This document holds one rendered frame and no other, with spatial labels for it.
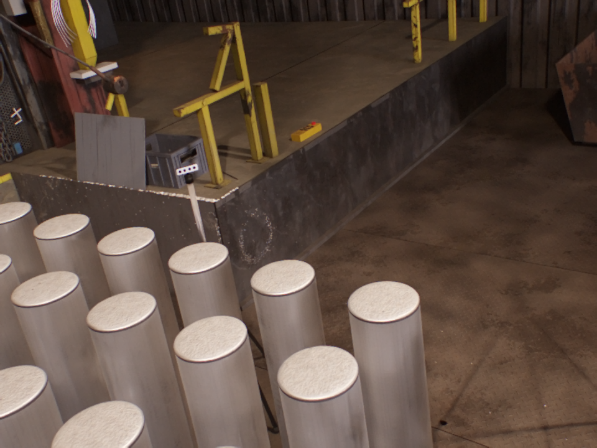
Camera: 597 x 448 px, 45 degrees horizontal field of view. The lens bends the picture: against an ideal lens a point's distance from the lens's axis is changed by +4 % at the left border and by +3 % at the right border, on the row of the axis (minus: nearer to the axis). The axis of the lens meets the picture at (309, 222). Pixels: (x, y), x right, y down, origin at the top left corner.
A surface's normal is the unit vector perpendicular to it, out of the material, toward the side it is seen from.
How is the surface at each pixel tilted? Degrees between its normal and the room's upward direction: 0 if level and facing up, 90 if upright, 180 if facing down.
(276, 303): 90
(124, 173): 72
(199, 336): 1
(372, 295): 2
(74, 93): 90
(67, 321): 90
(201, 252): 1
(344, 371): 8
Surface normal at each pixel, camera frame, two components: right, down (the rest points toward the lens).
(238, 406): 0.55, 0.30
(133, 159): -0.54, 0.14
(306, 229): 0.82, 0.15
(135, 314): -0.02, -0.86
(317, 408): -0.04, 0.44
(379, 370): -0.35, 0.45
